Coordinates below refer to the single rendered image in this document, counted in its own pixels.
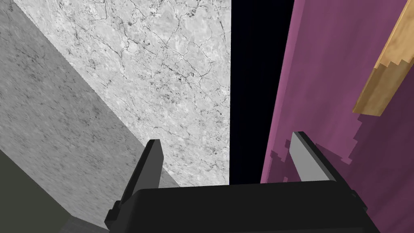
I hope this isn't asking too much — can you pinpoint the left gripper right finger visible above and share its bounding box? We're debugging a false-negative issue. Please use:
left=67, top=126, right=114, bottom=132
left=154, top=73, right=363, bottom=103
left=289, top=131, right=339, bottom=182

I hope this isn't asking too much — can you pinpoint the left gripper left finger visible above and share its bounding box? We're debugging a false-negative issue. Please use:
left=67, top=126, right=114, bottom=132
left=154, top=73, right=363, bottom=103
left=120, top=139, right=164, bottom=204

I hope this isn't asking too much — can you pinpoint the light wooden board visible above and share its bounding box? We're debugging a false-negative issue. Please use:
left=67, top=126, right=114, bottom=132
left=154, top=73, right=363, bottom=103
left=352, top=0, right=414, bottom=117

